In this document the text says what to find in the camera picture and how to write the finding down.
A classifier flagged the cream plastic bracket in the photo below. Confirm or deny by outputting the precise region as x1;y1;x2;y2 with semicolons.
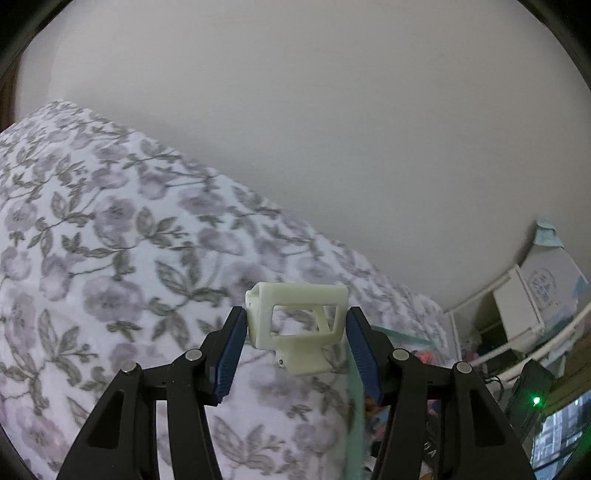
245;282;349;376

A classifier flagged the white shelf unit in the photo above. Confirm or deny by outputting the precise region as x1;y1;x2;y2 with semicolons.
445;266;590;384

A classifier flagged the teal cardboard box tray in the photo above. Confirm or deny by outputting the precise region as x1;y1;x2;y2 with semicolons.
344;322;438;480

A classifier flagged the white printed card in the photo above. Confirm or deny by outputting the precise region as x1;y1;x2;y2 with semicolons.
520;245;588;331

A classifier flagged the floral fleece blanket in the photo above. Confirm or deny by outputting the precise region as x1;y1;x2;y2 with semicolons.
1;101;455;479

